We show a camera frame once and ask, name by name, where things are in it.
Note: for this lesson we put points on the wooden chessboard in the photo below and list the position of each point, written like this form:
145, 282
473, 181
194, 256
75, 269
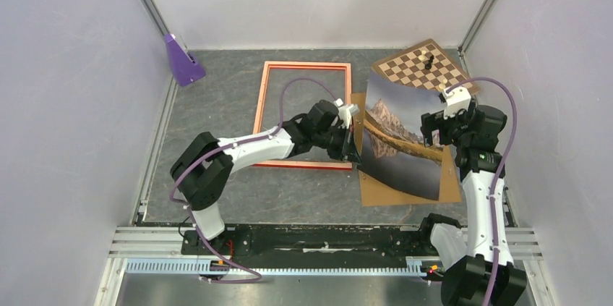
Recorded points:
405, 68

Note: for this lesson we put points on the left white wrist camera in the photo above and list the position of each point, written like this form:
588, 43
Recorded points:
346, 111

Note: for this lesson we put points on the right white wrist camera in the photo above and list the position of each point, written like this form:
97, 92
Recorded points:
457, 101

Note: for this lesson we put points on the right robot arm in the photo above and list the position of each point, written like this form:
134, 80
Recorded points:
479, 268

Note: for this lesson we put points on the black chess piece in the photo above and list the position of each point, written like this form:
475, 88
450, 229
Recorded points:
429, 62

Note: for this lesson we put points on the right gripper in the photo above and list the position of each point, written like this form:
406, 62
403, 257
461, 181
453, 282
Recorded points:
436, 121

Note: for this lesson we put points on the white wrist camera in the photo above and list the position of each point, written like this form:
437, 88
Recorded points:
346, 111
457, 101

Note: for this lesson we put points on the orange picture frame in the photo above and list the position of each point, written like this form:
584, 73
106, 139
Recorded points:
301, 65

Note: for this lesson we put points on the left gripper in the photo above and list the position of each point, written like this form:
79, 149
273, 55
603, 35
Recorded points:
349, 151

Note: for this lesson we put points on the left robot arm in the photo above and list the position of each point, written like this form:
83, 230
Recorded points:
201, 172

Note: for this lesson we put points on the light blue cable duct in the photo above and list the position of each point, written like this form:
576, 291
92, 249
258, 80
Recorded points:
211, 268

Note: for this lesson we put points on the mountain landscape photo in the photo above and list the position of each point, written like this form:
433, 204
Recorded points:
393, 149

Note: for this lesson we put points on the brown frame backing board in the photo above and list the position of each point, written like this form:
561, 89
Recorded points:
375, 193

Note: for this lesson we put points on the purple plastic stand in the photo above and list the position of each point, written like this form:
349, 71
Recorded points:
185, 68

